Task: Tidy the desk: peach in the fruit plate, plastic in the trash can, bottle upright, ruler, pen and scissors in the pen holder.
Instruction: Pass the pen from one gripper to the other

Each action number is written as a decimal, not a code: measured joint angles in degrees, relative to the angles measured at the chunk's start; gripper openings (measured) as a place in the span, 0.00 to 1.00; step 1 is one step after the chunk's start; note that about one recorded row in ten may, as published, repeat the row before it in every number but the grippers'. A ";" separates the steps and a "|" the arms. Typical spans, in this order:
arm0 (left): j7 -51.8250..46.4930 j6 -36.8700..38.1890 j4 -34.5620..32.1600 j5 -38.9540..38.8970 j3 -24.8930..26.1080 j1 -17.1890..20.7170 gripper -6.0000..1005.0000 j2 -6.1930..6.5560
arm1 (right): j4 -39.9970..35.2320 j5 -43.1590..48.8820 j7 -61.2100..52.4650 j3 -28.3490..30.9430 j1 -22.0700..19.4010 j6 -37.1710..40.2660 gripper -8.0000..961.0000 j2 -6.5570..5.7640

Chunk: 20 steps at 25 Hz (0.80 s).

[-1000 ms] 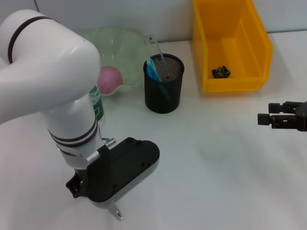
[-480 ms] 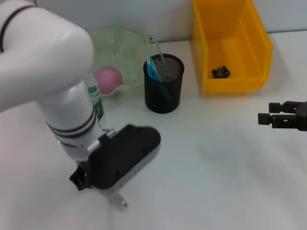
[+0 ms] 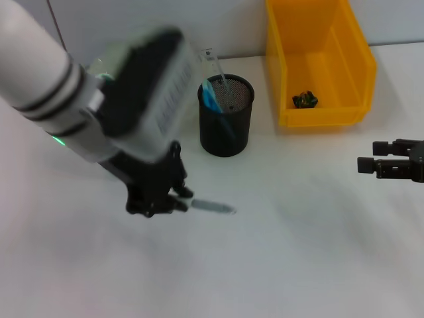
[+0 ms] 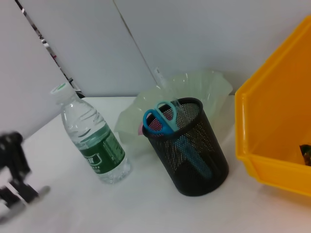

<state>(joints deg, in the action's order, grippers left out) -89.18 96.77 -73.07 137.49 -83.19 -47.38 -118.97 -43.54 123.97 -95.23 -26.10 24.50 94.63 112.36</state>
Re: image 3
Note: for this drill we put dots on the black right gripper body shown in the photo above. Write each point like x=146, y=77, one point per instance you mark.
x=418, y=162

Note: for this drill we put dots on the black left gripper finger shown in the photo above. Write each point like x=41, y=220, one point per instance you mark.
x=183, y=189
x=149, y=205

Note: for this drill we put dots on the transparent plastic ruler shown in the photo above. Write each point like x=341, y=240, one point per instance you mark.
x=215, y=64

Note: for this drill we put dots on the silver white pen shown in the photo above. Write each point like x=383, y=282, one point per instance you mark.
x=213, y=207

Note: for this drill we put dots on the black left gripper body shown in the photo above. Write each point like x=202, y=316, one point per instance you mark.
x=145, y=175

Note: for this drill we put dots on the translucent green fruit bowl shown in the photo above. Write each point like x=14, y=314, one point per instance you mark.
x=99, y=64

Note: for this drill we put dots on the yellow plastic bin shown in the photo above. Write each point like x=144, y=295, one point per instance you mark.
x=314, y=116

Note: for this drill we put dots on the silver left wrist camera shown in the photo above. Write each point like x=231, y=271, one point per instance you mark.
x=149, y=92

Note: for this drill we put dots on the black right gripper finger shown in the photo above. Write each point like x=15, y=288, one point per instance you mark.
x=366, y=165
x=381, y=148

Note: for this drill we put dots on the green plastic wrapper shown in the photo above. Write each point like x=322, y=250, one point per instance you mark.
x=304, y=100

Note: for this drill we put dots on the black mesh pen cup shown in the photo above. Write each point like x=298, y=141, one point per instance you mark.
x=225, y=139

